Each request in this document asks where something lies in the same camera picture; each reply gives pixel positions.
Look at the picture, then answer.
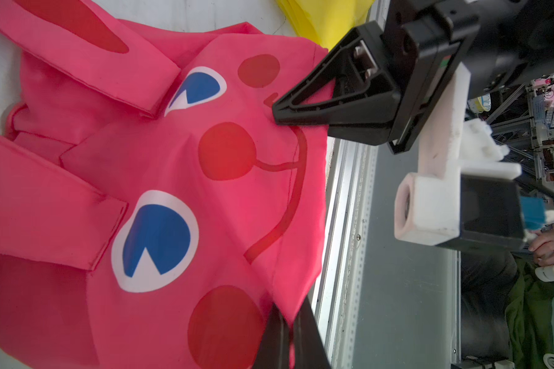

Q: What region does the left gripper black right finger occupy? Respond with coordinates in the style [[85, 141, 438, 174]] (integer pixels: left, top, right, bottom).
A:
[[292, 298, 331, 369]]

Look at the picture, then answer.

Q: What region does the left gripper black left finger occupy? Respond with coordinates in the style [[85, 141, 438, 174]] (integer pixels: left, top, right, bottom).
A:
[[252, 304, 290, 369]]

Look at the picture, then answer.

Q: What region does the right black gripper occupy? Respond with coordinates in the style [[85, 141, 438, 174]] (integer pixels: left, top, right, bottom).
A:
[[272, 1, 480, 153]]

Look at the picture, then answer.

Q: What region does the yellow raincoat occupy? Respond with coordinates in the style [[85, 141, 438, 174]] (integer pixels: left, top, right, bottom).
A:
[[275, 0, 374, 50]]

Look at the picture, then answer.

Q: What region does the pink bunny face raincoat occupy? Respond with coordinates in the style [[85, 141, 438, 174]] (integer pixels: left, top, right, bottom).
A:
[[0, 1, 327, 368]]

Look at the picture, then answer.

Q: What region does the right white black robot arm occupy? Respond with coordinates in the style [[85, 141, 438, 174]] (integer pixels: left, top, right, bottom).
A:
[[272, 0, 554, 153]]

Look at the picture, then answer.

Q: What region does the person in green clothes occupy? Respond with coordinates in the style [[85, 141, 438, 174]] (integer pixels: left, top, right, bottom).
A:
[[460, 230, 554, 368]]

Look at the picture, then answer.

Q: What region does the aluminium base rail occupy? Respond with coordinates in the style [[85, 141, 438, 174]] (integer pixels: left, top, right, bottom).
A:
[[309, 138, 378, 368]]

